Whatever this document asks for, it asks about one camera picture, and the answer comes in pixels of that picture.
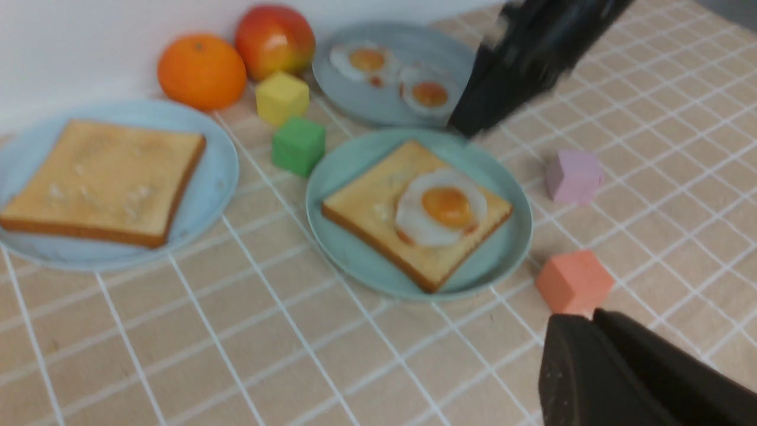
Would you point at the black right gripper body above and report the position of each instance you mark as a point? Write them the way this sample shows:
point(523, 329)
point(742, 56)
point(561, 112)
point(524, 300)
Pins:
point(530, 47)

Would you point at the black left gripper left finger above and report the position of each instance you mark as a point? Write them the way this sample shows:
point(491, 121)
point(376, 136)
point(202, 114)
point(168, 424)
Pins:
point(584, 380)

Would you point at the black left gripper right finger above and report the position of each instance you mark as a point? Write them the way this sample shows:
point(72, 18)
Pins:
point(690, 390)

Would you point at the fried egg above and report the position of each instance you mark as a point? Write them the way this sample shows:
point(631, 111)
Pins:
point(366, 62)
point(428, 90)
point(439, 208)

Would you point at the orange foam cube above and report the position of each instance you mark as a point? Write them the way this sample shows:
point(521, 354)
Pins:
point(574, 283)

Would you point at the pink foam cube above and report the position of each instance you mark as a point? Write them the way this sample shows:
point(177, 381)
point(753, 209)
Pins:
point(574, 177)

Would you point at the grey plate with eggs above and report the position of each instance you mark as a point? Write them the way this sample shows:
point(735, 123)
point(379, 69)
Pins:
point(415, 54)

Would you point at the green centre plate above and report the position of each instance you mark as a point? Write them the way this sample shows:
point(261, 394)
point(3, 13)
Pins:
point(496, 259)

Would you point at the green foam cube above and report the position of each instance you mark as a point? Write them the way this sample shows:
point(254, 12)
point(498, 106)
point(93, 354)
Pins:
point(298, 145)

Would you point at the yellow foam cube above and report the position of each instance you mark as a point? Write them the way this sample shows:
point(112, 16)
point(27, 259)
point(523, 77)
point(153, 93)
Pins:
point(280, 97)

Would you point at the red yellow apple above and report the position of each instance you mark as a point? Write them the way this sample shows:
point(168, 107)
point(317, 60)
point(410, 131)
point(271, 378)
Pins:
point(272, 38)

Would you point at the orange fruit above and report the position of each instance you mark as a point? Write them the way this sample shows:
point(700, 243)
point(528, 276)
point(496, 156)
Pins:
point(202, 71)

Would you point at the light blue left plate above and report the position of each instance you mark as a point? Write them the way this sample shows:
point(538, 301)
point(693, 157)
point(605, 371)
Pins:
point(207, 195)

